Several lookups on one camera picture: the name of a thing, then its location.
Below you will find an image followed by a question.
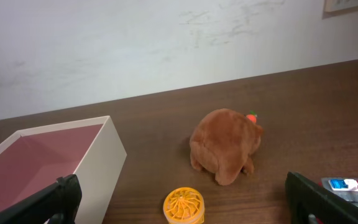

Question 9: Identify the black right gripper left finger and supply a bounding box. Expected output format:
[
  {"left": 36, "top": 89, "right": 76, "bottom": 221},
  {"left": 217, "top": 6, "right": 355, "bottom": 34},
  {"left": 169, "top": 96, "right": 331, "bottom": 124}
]
[{"left": 0, "top": 174, "right": 82, "bottom": 224}]

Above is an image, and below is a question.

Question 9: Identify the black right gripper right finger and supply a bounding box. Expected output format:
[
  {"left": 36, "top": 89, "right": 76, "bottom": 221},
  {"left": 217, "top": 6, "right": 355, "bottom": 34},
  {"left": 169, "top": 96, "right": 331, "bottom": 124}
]
[{"left": 285, "top": 172, "right": 358, "bottom": 224}]

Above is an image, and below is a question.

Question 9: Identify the white box pink inside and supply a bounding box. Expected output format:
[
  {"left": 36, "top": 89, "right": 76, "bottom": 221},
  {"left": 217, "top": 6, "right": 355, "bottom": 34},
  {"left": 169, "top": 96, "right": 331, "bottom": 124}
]
[{"left": 0, "top": 116, "right": 127, "bottom": 223}]

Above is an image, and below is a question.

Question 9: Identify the brown plush toy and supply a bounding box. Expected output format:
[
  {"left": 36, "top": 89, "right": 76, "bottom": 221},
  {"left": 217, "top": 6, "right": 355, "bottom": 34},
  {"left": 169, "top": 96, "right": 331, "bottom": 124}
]
[{"left": 189, "top": 108, "right": 264, "bottom": 185}]

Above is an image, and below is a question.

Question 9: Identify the yellow round wheel toy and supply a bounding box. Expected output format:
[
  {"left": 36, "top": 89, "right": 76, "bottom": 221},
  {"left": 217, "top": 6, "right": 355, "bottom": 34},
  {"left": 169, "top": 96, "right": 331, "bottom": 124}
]
[{"left": 163, "top": 187, "right": 205, "bottom": 224}]

